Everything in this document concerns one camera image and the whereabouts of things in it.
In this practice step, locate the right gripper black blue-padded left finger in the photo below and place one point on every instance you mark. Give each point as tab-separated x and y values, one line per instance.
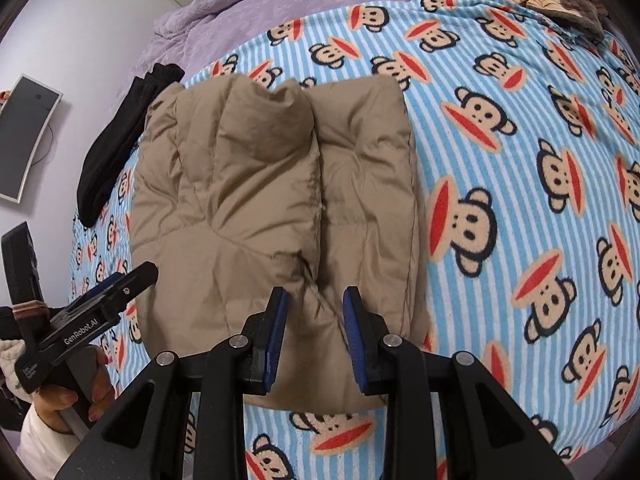
142	435

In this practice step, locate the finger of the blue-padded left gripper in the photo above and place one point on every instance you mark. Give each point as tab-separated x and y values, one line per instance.
96	290

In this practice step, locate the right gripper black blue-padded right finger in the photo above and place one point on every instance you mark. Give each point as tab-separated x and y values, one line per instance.
487	435

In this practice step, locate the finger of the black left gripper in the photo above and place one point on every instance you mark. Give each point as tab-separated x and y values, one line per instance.
124	287

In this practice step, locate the beige puffer jacket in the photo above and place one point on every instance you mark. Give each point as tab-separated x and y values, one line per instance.
239	189

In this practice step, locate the person's left hand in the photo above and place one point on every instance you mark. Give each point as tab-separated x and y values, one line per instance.
77	394

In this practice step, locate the black folded garment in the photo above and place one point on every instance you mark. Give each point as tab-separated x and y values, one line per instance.
108	154

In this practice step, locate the purple quilted bedspread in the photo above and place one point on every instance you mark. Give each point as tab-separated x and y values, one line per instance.
206	31

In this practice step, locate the blue striped monkey blanket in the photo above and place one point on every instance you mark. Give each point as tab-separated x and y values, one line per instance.
527	138

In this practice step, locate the brown fleece garment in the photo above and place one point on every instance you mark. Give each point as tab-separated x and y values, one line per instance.
586	15

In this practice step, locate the wall-mounted monitor screen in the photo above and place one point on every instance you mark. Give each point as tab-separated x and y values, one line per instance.
25	115

